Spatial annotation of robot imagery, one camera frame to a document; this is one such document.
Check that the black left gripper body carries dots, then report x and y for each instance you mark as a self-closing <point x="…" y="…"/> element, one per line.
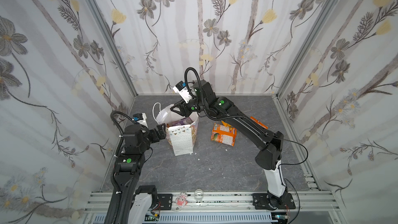
<point x="153" y="136"/>

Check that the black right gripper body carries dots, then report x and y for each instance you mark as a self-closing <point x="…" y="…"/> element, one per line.
<point x="187" y="108"/>

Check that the purple snack pack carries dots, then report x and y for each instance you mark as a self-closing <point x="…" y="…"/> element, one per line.
<point x="184" y="121"/>

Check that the white cartoon paper bag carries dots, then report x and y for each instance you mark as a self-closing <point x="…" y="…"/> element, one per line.
<point x="182" y="138"/>

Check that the orange chips pack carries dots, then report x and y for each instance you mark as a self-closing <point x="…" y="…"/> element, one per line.
<point x="223" y="134"/>

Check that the orange white snack pack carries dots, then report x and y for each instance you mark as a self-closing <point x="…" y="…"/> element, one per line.
<point x="258" y="122"/>

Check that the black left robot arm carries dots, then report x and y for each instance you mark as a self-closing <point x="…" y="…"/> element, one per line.
<point x="129" y="203"/>

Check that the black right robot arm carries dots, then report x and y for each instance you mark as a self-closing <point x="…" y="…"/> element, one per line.
<point x="198" y="96"/>

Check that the yellow mango snack bag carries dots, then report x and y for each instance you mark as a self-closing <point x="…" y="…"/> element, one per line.
<point x="225" y="124"/>

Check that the pink toy figure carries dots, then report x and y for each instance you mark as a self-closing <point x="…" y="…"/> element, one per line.
<point x="181" y="200"/>

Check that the clear plastic ball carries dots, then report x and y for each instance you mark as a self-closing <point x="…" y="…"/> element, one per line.
<point x="199" y="195"/>

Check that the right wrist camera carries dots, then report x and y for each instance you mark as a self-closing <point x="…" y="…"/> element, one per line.
<point x="182" y="89"/>

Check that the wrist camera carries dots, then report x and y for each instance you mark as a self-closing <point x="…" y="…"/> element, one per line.
<point x="182" y="89"/>
<point x="140" y="118"/>

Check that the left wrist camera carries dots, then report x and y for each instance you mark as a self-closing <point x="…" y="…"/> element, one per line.
<point x="140" y="118"/>

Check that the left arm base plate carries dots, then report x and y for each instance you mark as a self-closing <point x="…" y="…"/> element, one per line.
<point x="164" y="202"/>

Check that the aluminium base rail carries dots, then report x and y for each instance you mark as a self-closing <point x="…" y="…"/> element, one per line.
<point x="226" y="201"/>

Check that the white vented cable duct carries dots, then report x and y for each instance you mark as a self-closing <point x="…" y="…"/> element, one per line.
<point x="211" y="218"/>

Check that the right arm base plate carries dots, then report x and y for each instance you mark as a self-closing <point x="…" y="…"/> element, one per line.
<point x="270" y="202"/>

